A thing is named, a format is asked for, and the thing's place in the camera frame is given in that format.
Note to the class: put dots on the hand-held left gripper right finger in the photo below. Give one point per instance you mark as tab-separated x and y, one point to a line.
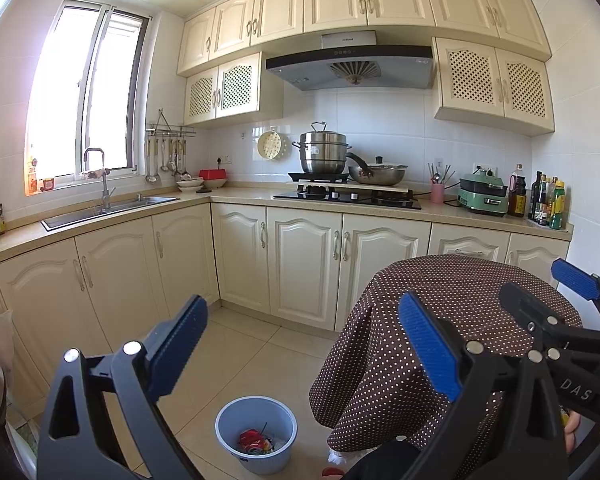
427	350

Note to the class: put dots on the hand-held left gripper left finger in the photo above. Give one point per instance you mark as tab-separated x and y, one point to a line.
180	345

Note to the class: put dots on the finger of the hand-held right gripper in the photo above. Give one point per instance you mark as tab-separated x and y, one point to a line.
525	305
575	277

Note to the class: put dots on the blue plastic bucket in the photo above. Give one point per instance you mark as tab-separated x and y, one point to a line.
230	422

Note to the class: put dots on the crushed red soda can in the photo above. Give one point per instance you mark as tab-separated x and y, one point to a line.
252	441

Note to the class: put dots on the person's right hand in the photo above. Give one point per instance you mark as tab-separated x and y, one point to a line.
572	432

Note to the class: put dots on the brown polka-dot tablecloth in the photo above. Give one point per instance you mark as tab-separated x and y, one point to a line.
380	335

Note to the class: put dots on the green bottle yellow cap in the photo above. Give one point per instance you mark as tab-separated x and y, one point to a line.
558	207

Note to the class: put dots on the dark glass bottle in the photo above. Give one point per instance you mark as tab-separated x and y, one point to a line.
545	207
536	195

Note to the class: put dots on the green electric cooker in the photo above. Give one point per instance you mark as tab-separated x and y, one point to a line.
482	197

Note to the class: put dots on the person's dark clothing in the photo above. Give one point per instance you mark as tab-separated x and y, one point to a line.
385	460

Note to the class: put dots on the pink utensil holder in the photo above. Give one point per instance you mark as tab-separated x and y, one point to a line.
438	193

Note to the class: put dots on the steel sink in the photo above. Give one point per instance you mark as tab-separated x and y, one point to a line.
105	210

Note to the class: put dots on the beige countertop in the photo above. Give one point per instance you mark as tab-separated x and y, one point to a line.
240	199

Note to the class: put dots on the white bowl stack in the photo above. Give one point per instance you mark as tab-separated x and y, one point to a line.
190	185

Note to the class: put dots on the black gas stove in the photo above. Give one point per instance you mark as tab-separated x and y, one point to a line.
350	200

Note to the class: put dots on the steel faucet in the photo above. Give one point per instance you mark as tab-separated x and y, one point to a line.
105	190

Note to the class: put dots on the steel wok with lid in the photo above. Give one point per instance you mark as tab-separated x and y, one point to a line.
385	174

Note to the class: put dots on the hanging kitchen utensils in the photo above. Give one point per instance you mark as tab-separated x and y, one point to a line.
170	157

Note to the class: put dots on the small red jar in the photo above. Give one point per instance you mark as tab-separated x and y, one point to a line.
48	184

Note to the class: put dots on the cream lattice door cabinet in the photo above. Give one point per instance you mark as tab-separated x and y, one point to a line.
230	90
495	85

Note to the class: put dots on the black portable stove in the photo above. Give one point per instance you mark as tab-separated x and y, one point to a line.
310	177

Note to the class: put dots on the metal utensil rack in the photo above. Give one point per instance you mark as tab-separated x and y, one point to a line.
170	131

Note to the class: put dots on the cream round steamer plate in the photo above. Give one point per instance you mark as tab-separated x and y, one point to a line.
270	146

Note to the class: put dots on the steel steamer pot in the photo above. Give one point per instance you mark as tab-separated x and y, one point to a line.
322	152

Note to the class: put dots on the sliding window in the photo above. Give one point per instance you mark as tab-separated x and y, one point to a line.
85	100

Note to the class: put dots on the grey range hood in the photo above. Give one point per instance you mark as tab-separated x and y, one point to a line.
350	67

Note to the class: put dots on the white double wall socket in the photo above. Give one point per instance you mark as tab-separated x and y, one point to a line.
485	168

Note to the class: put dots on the cream wall cabinets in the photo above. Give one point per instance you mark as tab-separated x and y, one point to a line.
380	0

